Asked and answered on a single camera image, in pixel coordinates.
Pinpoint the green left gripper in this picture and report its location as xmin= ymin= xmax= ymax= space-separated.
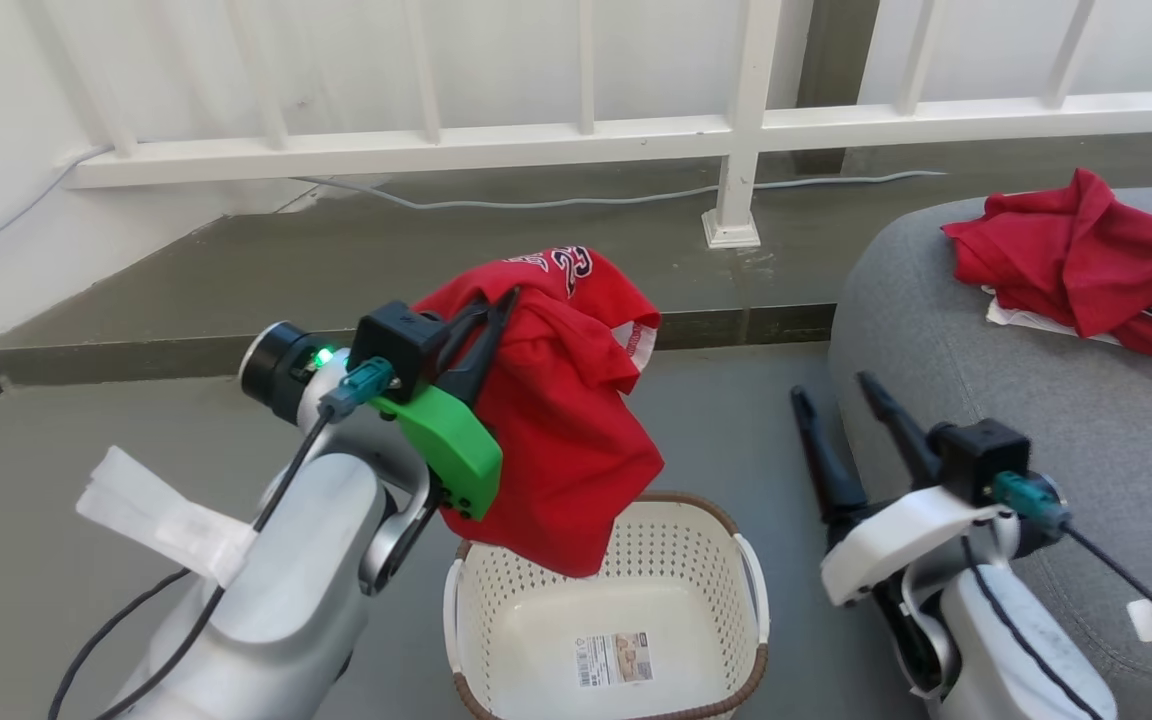
xmin=369 ymin=287 xmax=523 ymax=522

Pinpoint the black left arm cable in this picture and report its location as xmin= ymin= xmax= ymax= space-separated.
xmin=48 ymin=415 xmax=333 ymax=720

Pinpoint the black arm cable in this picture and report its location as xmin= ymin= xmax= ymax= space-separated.
xmin=1061 ymin=520 xmax=1152 ymax=658
xmin=48 ymin=415 xmax=333 ymax=720

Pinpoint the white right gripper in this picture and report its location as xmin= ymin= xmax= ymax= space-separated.
xmin=790 ymin=372 xmax=1005 ymax=609

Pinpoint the teal right cable connector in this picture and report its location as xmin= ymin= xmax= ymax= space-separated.
xmin=991 ymin=470 xmax=1072 ymax=531

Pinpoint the white tape tag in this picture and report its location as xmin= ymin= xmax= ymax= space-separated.
xmin=76 ymin=445 xmax=257 ymax=589

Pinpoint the red Bulls 23 jersey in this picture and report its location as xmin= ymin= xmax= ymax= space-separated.
xmin=411 ymin=245 xmax=667 ymax=579

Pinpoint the grey floor cable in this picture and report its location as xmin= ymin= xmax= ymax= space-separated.
xmin=0 ymin=145 xmax=947 ymax=271

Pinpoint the white railing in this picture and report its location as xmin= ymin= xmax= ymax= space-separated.
xmin=21 ymin=0 xmax=1152 ymax=249

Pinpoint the basket product label sticker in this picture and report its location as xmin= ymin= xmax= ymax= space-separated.
xmin=576 ymin=630 xmax=654 ymax=689

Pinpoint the teal left cable connector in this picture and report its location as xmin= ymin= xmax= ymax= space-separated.
xmin=319 ymin=358 xmax=399 ymax=421

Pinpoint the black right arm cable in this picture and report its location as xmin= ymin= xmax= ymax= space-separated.
xmin=1061 ymin=520 xmax=1152 ymax=658

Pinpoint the white plastic laundry basket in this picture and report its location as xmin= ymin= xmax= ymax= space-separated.
xmin=443 ymin=492 xmax=771 ymax=720

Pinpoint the teal cable connector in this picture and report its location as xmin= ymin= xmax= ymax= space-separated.
xmin=319 ymin=358 xmax=399 ymax=421
xmin=991 ymin=470 xmax=1072 ymax=531

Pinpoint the plain red garment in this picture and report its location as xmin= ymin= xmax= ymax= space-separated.
xmin=941 ymin=168 xmax=1152 ymax=361

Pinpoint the grey fabric sofa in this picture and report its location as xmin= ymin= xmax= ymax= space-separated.
xmin=826 ymin=185 xmax=1152 ymax=720

